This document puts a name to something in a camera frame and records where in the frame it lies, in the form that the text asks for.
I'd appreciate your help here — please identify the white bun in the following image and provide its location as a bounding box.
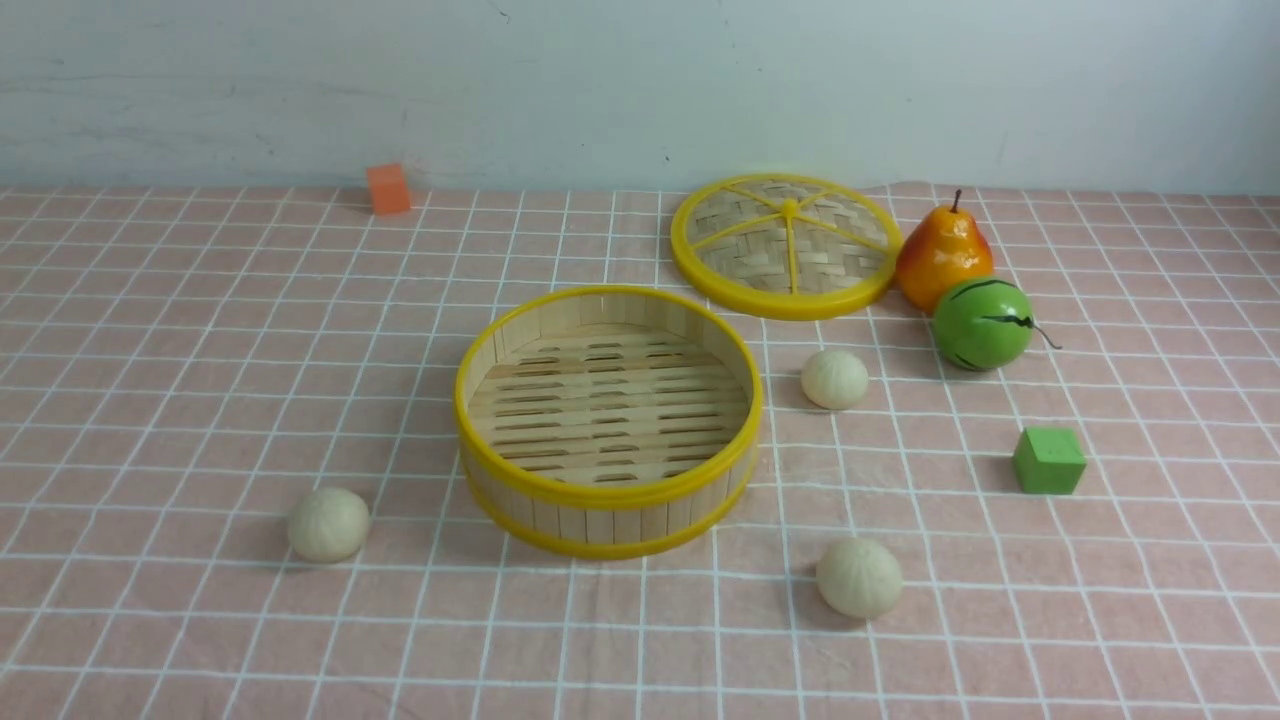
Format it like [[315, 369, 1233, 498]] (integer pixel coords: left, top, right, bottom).
[[800, 348, 870, 411], [815, 537, 904, 620], [287, 487, 371, 562]]

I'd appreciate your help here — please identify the bamboo steamer tray yellow rim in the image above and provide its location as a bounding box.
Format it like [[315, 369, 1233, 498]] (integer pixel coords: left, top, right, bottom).
[[453, 284, 764, 560]]

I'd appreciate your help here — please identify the woven bamboo steamer lid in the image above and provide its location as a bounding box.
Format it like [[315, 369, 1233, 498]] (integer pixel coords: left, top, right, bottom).
[[669, 173, 902, 322]]

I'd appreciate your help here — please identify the orange cube block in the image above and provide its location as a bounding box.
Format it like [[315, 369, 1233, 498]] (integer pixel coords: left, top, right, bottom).
[[366, 163, 413, 217]]

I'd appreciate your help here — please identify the orange yellow toy pear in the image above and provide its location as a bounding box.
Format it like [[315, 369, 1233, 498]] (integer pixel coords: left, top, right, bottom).
[[893, 190, 995, 316]]

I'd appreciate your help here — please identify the green cube block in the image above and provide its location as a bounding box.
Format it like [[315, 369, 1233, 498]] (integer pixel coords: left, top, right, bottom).
[[1012, 427, 1088, 495]]

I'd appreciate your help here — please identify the pink checkered tablecloth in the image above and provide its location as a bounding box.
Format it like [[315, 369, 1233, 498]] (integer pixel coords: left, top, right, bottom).
[[1, 186, 1279, 719]]

